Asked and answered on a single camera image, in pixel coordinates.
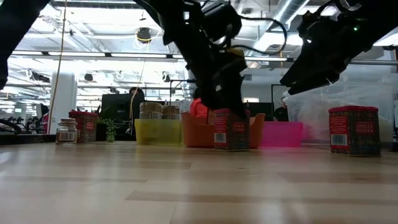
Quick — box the person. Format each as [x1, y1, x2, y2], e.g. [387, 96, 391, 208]
[189, 88, 210, 118]
[129, 86, 146, 125]
[273, 98, 290, 122]

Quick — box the thin yellow hanging cord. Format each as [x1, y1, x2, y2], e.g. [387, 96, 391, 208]
[129, 43, 150, 134]

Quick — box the orange plastic tray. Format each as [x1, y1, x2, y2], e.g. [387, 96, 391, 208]
[181, 111, 267, 149]

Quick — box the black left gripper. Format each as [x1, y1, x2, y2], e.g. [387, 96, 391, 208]
[146, 0, 248, 118]

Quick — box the small potted green plant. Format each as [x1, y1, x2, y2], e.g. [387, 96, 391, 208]
[95, 105, 118, 143]

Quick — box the yellow cable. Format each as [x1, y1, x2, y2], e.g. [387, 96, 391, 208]
[46, 0, 68, 134]

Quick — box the white column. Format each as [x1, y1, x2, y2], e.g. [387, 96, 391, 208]
[49, 73, 78, 134]

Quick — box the small glass spice jar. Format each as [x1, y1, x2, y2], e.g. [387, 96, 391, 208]
[55, 117, 78, 144]

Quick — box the black office monitor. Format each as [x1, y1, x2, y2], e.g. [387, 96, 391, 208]
[245, 101, 274, 122]
[101, 93, 134, 124]

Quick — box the clear plastic storage bin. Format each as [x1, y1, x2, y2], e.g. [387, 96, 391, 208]
[283, 82, 396, 144]

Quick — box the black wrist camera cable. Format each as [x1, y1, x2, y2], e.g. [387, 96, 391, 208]
[231, 15, 289, 57]

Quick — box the black ceiling lamp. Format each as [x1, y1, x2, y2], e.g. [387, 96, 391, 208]
[136, 27, 152, 44]

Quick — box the yellow plastic tray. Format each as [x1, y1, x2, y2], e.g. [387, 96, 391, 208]
[134, 118, 183, 146]

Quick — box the yellow tape tag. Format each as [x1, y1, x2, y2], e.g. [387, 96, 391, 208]
[224, 47, 247, 65]

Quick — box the red lid spice tin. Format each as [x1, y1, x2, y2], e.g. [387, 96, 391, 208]
[328, 105, 382, 157]
[68, 110, 100, 144]
[213, 108, 251, 152]

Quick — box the red plastic tray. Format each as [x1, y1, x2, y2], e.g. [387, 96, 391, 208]
[260, 121, 304, 148]

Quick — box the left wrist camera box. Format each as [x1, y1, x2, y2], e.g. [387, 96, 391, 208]
[201, 1, 243, 43]

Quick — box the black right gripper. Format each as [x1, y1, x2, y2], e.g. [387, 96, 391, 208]
[279, 0, 385, 95]

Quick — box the bamboo lid spice jar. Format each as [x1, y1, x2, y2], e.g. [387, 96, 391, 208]
[160, 105, 181, 121]
[139, 101, 162, 120]

